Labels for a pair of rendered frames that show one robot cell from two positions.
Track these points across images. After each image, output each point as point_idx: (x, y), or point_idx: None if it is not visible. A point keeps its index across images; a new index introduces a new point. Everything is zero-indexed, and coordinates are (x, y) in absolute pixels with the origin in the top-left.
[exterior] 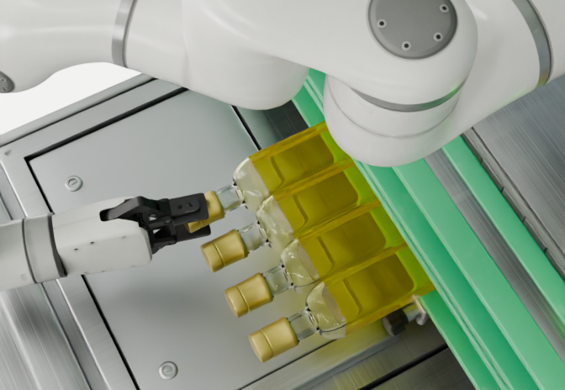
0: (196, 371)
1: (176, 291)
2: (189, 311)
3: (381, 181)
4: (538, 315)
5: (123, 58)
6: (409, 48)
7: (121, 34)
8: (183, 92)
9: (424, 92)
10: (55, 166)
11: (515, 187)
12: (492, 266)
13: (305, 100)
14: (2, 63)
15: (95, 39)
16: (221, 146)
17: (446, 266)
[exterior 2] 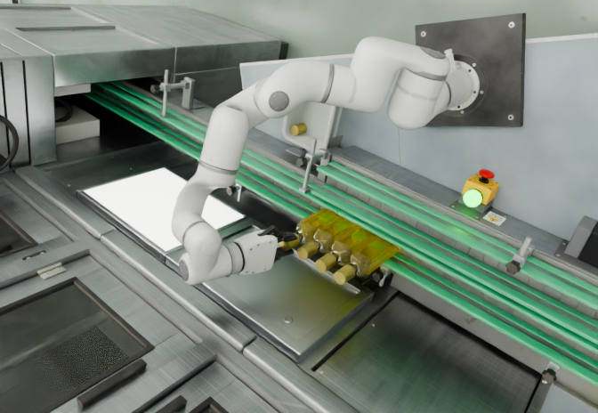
0: (301, 318)
1: (275, 293)
2: (285, 298)
3: (359, 214)
4: (448, 225)
5: (330, 88)
6: (437, 56)
7: (331, 77)
8: (241, 231)
9: (444, 68)
10: None
11: (416, 193)
12: (424, 214)
13: (303, 214)
14: (288, 90)
15: (321, 80)
16: None
17: (399, 233)
